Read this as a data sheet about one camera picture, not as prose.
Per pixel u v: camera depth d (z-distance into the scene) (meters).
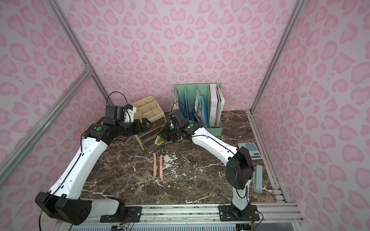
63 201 0.37
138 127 0.64
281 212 0.75
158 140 0.75
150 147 0.85
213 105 0.95
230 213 0.73
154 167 0.89
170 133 0.68
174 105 0.89
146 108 0.88
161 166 0.90
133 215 0.73
